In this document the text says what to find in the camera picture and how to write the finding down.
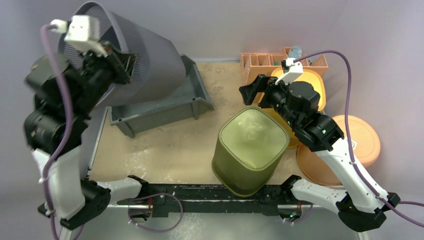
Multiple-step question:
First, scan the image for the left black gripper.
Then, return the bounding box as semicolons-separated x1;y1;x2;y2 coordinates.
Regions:
74;39;140;115

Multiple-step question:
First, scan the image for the grey mesh basket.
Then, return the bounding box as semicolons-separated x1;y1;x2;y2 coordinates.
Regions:
58;1;186;108

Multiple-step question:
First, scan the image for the yellow mesh basket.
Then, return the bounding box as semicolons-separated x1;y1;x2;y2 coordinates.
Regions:
258;67;327;150

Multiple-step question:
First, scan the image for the olive green mesh basket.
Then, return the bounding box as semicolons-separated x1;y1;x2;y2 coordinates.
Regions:
211;107;289;198

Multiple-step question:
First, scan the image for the dark grey plastic bin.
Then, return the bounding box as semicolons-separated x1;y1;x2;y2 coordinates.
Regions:
108;54;214;138

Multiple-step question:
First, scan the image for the large orange plastic bucket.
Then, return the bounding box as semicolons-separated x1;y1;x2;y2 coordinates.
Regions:
297;115;381;186

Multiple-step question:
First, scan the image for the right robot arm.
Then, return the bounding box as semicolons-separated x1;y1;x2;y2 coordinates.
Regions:
239;74;400;233

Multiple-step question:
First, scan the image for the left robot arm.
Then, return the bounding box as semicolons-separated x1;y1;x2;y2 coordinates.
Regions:
23;44;149;230

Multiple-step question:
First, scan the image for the pink perforated organizer crate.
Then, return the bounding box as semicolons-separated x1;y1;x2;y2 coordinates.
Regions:
240;47;329;85

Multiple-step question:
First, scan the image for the light blue packet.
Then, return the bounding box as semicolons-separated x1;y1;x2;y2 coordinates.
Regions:
287;45;302;59

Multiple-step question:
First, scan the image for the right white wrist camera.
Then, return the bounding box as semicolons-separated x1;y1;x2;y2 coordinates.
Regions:
275;58;304;85

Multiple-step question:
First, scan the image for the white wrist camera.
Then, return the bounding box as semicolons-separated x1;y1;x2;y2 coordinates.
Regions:
50;15;108;57
275;58;304;85

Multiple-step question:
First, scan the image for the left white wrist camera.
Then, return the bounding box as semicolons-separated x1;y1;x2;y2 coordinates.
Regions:
50;15;108;57

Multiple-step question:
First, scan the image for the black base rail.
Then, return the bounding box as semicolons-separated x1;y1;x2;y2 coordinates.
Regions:
117;183;298;218

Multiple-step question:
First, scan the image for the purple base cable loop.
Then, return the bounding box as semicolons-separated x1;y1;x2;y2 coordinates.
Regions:
127;193;184;233

